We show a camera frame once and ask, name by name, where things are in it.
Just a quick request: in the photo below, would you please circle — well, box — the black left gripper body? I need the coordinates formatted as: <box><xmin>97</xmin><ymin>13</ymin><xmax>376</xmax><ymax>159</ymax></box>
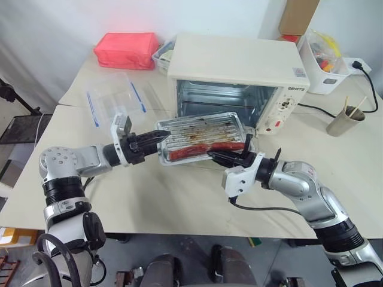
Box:
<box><xmin>120</xmin><ymin>133</ymin><xmax>159</xmax><ymax>166</ymax></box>

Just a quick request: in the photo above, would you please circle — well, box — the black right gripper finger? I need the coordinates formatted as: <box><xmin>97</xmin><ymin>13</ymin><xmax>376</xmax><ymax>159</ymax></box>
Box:
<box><xmin>206</xmin><ymin>150</ymin><xmax>240</xmax><ymax>161</ymax></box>
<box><xmin>212</xmin><ymin>157</ymin><xmax>238</xmax><ymax>168</ymax></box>

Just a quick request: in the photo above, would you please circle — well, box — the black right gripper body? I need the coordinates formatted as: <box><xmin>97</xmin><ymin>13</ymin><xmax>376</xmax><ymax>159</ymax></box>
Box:
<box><xmin>229</xmin><ymin>150</ymin><xmax>259</xmax><ymax>169</ymax></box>

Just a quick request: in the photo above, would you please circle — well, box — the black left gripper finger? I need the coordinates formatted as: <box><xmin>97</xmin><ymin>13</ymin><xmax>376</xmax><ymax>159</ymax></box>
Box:
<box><xmin>144</xmin><ymin>135</ymin><xmax>171</xmax><ymax>157</ymax></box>
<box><xmin>142</xmin><ymin>129</ymin><xmax>172</xmax><ymax>146</ymax></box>

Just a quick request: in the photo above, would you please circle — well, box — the metal baking tray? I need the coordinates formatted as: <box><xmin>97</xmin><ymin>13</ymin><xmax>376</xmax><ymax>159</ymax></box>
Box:
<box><xmin>153</xmin><ymin>111</ymin><xmax>250</xmax><ymax>166</ymax></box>

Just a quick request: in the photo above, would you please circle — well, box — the red sausage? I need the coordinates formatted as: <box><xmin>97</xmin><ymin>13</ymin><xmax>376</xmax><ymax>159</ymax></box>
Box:
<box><xmin>205</xmin><ymin>141</ymin><xmax>247</xmax><ymax>151</ymax></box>
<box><xmin>168</xmin><ymin>143</ymin><xmax>211</xmax><ymax>160</ymax></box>

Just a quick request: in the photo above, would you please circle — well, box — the cream toaster oven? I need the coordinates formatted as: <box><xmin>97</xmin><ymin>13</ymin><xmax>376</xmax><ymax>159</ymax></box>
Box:
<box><xmin>166</xmin><ymin>32</ymin><xmax>311</xmax><ymax>137</ymax></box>

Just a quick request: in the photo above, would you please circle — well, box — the clear container with blue clips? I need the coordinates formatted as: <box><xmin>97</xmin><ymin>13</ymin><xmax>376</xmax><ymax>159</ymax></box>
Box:
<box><xmin>84</xmin><ymin>71</ymin><xmax>148</xmax><ymax>130</ymax></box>

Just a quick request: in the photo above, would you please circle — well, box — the clear storage box with items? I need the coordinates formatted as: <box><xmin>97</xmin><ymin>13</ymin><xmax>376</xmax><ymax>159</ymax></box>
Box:
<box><xmin>150</xmin><ymin>35</ymin><xmax>178</xmax><ymax>76</ymax></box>

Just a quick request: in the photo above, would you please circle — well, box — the red plastic container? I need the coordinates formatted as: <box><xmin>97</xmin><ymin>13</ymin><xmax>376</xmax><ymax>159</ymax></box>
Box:
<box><xmin>93</xmin><ymin>30</ymin><xmax>160</xmax><ymax>71</ymax></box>

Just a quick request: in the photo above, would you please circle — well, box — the dark rounded shape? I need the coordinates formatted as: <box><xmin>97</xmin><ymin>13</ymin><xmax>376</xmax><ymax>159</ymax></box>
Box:
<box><xmin>210</xmin><ymin>244</ymin><xmax>259</xmax><ymax>287</ymax></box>
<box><xmin>147</xmin><ymin>253</ymin><xmax>184</xmax><ymax>287</ymax></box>

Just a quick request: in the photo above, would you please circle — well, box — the taupe cup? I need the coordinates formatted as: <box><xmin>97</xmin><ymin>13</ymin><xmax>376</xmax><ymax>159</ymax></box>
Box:
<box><xmin>326</xmin><ymin>106</ymin><xmax>367</xmax><ymax>138</ymax></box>

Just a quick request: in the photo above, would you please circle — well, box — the white plastic bin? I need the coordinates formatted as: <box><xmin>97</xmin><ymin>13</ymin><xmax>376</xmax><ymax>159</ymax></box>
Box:
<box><xmin>297</xmin><ymin>29</ymin><xmax>351</xmax><ymax>95</ymax></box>

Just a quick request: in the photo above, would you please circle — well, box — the black mesh shelf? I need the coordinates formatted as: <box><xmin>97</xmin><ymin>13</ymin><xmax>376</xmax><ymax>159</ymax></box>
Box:
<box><xmin>0</xmin><ymin>113</ymin><xmax>52</xmax><ymax>146</ymax></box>

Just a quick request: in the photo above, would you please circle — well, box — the black stand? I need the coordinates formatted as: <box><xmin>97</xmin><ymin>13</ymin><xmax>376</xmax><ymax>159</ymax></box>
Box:
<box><xmin>0</xmin><ymin>78</ymin><xmax>42</xmax><ymax>116</ymax></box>

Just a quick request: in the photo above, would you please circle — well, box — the small red box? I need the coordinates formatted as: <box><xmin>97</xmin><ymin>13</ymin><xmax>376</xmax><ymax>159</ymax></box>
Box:
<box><xmin>280</xmin><ymin>33</ymin><xmax>303</xmax><ymax>43</ymax></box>

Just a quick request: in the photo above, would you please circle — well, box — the clear plastic bag with items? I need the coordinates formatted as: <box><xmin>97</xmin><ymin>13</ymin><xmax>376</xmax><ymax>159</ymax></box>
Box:
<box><xmin>307</xmin><ymin>28</ymin><xmax>345</xmax><ymax>73</ymax></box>

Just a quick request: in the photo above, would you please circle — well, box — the white power strip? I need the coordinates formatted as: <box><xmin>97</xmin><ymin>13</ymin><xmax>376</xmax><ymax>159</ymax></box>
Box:
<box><xmin>342</xmin><ymin>56</ymin><xmax>373</xmax><ymax>76</ymax></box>

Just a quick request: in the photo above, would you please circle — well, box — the brown cardboard box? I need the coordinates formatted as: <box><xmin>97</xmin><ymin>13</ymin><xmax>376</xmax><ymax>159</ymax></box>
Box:
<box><xmin>278</xmin><ymin>0</ymin><xmax>320</xmax><ymax>37</ymax></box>

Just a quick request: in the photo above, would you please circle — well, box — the red crate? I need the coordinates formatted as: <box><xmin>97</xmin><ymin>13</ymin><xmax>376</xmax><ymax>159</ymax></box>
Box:
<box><xmin>0</xmin><ymin>256</ymin><xmax>21</xmax><ymax>283</ymax></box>

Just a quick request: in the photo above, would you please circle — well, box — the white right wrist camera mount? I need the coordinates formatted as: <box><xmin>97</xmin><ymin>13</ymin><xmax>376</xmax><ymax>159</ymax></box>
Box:
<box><xmin>221</xmin><ymin>152</ymin><xmax>266</xmax><ymax>199</ymax></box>

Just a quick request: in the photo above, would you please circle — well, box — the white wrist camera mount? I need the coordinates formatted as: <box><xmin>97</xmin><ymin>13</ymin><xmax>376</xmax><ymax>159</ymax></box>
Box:
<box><xmin>110</xmin><ymin>113</ymin><xmax>134</xmax><ymax>151</ymax></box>
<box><xmin>221</xmin><ymin>152</ymin><xmax>266</xmax><ymax>199</ymax></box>

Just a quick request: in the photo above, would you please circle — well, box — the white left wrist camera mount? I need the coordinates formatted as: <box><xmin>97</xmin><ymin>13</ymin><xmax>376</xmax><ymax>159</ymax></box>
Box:
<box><xmin>110</xmin><ymin>113</ymin><xmax>134</xmax><ymax>151</ymax></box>

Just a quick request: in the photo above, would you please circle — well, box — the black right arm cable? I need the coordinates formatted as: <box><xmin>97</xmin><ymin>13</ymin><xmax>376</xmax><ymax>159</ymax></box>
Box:
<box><xmin>228</xmin><ymin>196</ymin><xmax>303</xmax><ymax>216</ymax></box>

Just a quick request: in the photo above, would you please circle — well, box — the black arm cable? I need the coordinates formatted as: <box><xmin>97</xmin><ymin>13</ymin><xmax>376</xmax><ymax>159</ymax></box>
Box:
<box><xmin>228</xmin><ymin>196</ymin><xmax>303</xmax><ymax>216</ymax></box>
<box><xmin>32</xmin><ymin>232</ymin><xmax>81</xmax><ymax>287</ymax></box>

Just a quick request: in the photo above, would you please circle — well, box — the wire oven rack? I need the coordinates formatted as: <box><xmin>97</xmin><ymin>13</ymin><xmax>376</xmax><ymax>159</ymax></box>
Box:
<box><xmin>178</xmin><ymin>96</ymin><xmax>264</xmax><ymax>109</ymax></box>

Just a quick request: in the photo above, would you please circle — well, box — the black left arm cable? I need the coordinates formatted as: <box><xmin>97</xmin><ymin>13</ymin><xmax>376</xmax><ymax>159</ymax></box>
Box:
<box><xmin>32</xmin><ymin>232</ymin><xmax>81</xmax><ymax>287</ymax></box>

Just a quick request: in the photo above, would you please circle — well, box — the black power cable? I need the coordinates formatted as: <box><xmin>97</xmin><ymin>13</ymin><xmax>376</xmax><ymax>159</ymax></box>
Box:
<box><xmin>297</xmin><ymin>66</ymin><xmax>380</xmax><ymax>118</ymax></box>

